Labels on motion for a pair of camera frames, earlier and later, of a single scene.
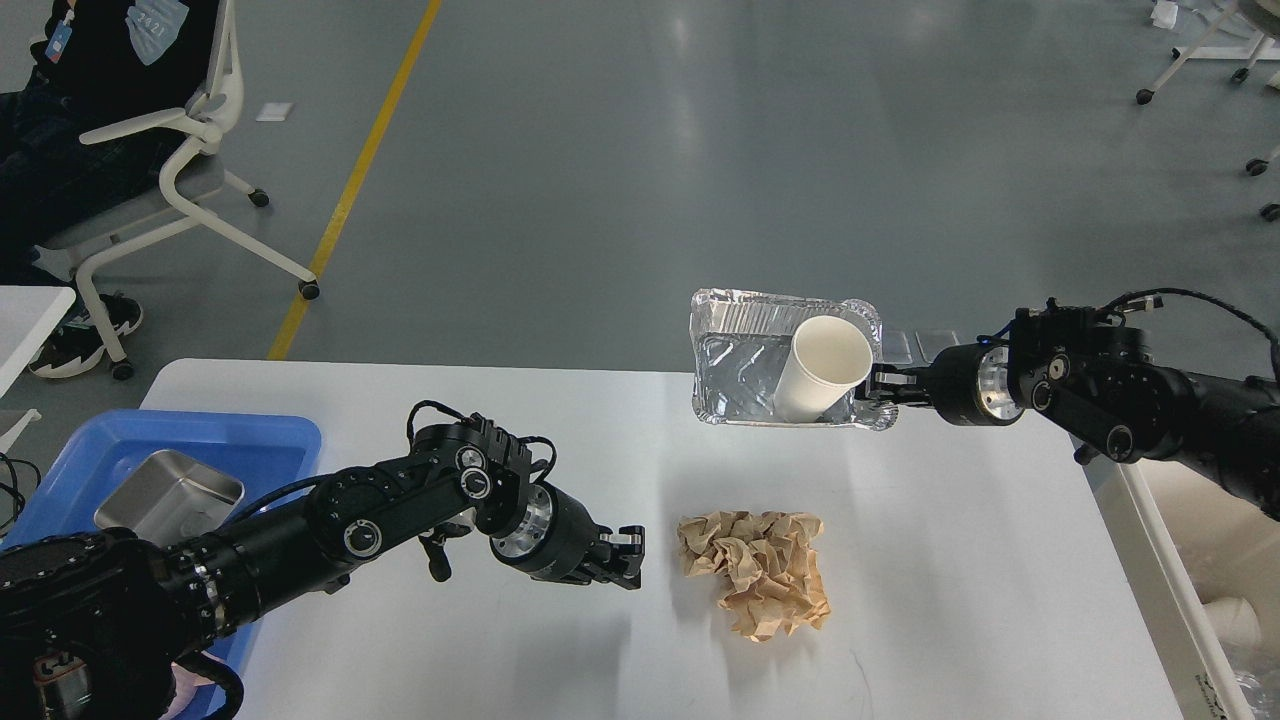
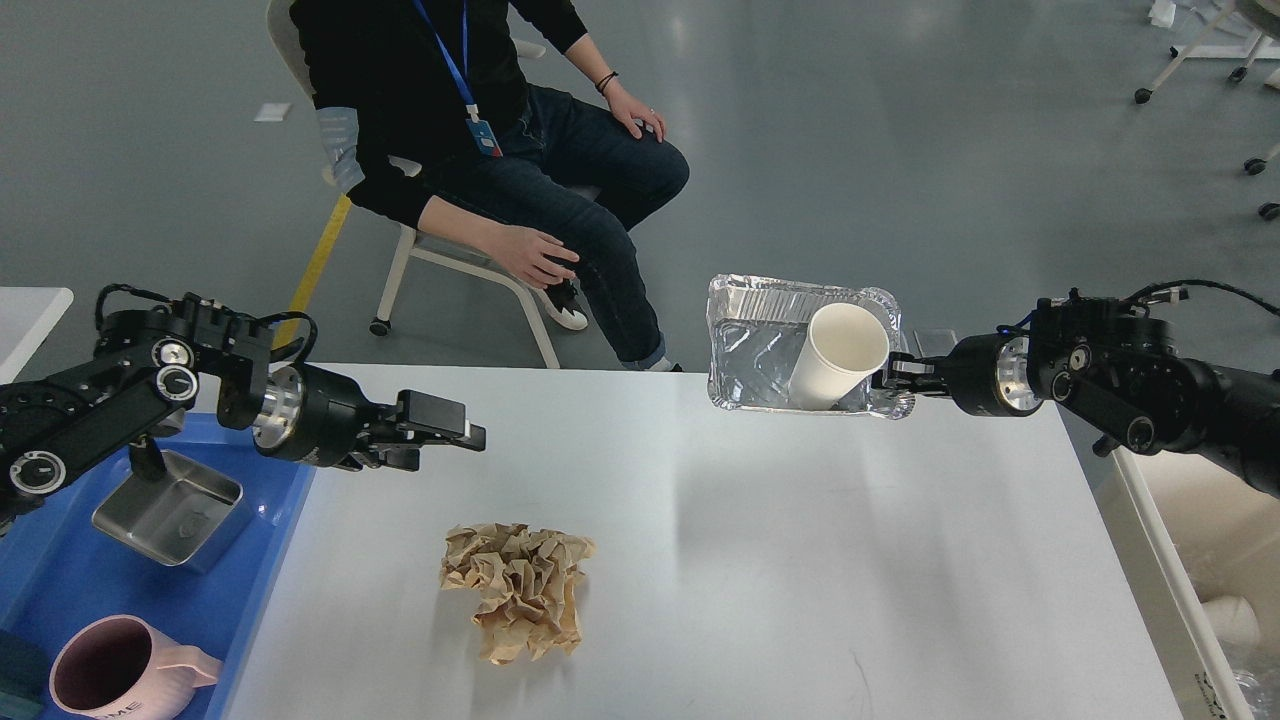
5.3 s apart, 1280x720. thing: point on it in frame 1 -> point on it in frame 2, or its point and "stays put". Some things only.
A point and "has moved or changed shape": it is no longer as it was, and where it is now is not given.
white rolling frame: [1259, 50] stays put
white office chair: [190, 177] -> [284, 25]
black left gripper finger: [627, 574] -> [404, 458]
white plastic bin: [1186, 535] stays put
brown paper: [773, 576] -> [526, 578]
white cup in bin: [1234, 621] stays put
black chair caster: [1271, 211] stays put
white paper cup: [828, 355] has moved or changed shape
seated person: [92, 65] -> [473, 121]
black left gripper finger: [630, 540] -> [438, 417]
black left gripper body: [557, 539] -> [312, 416]
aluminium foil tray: [741, 342] has moved or changed shape
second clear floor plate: [933, 341] stays put
